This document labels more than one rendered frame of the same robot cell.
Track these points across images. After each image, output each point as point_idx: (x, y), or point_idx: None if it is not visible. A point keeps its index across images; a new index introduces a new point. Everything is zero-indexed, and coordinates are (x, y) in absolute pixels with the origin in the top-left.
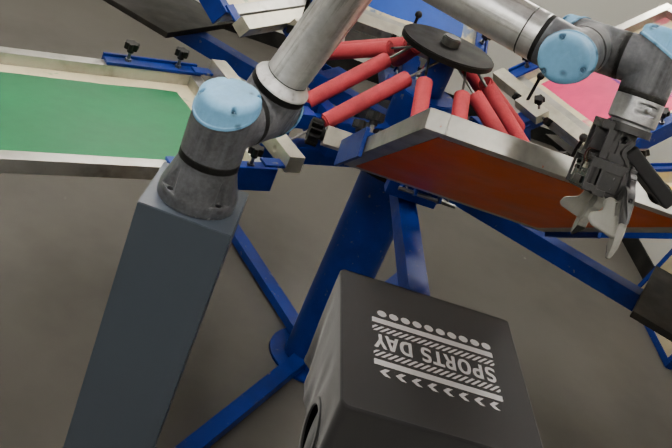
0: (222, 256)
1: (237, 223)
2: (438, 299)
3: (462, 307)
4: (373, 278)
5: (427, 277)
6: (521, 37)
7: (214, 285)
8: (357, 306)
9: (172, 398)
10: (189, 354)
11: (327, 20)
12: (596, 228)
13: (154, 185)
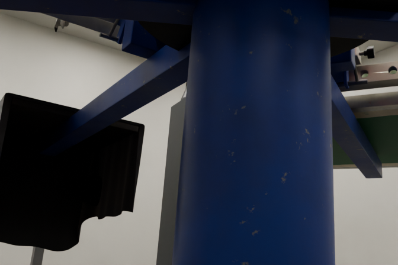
0: (170, 116)
1: (180, 107)
2: (70, 107)
3: (50, 102)
4: (122, 119)
5: (84, 106)
6: None
7: (177, 141)
8: None
9: (168, 209)
10: (176, 191)
11: None
12: (64, 26)
13: None
